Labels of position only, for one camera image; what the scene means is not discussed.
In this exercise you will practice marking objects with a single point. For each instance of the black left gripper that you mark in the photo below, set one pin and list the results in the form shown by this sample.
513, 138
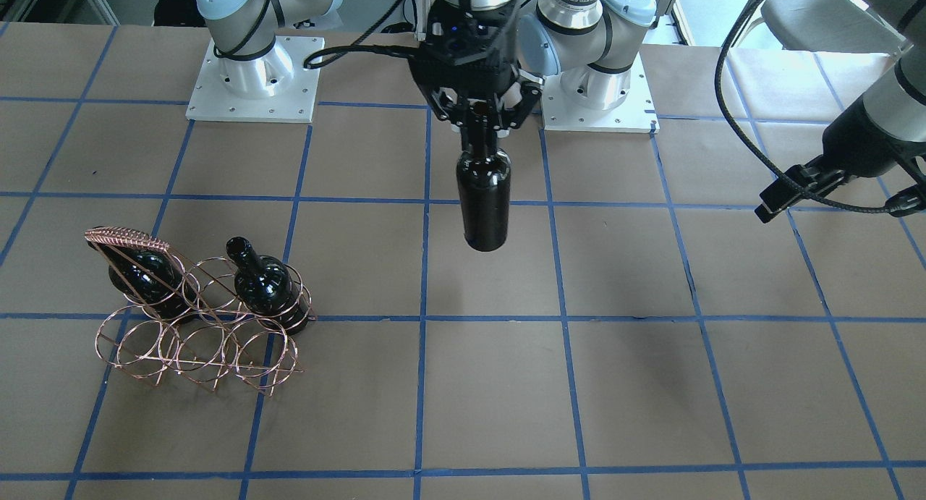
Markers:
856, 144

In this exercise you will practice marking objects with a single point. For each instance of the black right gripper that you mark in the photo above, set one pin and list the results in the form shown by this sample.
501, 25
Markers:
443, 103

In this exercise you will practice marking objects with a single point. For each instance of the dark wine bottle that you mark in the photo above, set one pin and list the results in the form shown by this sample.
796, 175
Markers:
484, 182
147, 276
263, 283

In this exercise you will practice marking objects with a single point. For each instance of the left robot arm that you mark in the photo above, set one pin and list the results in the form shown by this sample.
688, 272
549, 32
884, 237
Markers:
587, 43

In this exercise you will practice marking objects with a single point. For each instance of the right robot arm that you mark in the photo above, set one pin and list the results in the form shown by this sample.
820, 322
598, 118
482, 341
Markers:
243, 30

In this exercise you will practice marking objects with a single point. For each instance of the dark wine bottle in basket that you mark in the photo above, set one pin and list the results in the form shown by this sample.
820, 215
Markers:
263, 283

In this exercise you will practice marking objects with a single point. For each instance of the grey office chair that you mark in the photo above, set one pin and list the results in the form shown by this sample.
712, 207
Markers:
825, 25

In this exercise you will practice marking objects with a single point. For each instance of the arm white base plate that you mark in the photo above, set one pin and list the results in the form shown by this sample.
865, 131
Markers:
275, 88
586, 100

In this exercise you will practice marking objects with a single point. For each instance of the copper wire wine basket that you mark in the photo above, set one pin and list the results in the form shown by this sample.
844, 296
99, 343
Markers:
224, 340

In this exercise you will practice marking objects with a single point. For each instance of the dark wine bottle under handle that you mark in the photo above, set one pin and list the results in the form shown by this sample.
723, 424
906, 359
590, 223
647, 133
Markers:
147, 276

